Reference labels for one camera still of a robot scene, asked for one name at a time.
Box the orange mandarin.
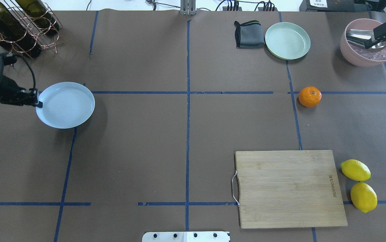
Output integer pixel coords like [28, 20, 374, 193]
[298, 86, 322, 108]

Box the dark green wine bottle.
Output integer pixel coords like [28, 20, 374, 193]
[0, 2, 42, 59]

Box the yellow lemon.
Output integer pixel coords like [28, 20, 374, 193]
[341, 159, 371, 182]
[350, 182, 378, 213]

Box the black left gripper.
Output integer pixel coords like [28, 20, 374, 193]
[0, 53, 43, 108]

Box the aluminium frame post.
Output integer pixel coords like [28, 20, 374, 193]
[179, 0, 197, 16]

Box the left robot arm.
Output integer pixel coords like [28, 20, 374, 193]
[0, 53, 43, 108]

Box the bamboo cutting board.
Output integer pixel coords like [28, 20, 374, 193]
[234, 150, 348, 229]

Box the pink bowl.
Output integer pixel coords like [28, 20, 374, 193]
[339, 18, 386, 67]

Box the metal scoop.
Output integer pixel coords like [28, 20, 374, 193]
[345, 29, 386, 52]

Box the light blue plate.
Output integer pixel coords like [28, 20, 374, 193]
[36, 82, 95, 129]

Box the copper wire bottle rack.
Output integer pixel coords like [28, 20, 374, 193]
[0, 0, 66, 59]

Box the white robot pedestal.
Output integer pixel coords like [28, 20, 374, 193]
[142, 231, 231, 242]

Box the mint green plate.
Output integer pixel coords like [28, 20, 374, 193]
[265, 22, 311, 61]

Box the dark grey folded cloth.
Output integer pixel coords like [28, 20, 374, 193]
[234, 20, 266, 49]

